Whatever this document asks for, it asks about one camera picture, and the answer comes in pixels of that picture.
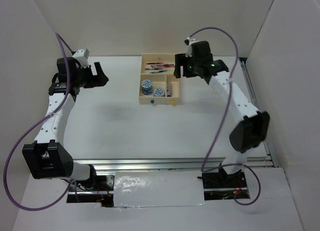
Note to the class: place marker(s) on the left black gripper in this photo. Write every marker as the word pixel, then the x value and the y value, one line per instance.
pixel 100 79

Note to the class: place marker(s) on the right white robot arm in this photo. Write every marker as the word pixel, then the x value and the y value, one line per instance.
pixel 251 123

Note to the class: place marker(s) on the cream wooden organizer box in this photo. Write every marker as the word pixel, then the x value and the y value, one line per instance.
pixel 159 80

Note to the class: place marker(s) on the red capped pen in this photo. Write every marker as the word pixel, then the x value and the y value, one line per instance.
pixel 162 67

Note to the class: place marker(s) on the aluminium front rail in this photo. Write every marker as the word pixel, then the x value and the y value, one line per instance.
pixel 166 164

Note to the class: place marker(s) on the clear pushpin case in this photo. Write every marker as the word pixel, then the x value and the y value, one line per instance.
pixel 169 89

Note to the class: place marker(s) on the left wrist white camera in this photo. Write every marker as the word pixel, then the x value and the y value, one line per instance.
pixel 82 55

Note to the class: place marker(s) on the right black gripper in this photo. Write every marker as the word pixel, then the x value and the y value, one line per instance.
pixel 180 59

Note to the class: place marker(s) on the white foil front panel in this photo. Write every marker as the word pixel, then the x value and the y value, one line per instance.
pixel 158 189

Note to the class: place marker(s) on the wrist white camera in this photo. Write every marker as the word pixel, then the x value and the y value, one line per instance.
pixel 82 55
pixel 189 42

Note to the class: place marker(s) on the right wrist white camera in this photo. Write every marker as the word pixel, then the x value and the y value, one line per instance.
pixel 189 42

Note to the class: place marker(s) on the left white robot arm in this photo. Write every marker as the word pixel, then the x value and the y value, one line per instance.
pixel 46 157

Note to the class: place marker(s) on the green gel pen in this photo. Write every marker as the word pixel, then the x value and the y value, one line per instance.
pixel 158 71

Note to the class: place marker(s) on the red gel pen clear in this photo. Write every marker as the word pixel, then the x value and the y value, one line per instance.
pixel 154 63

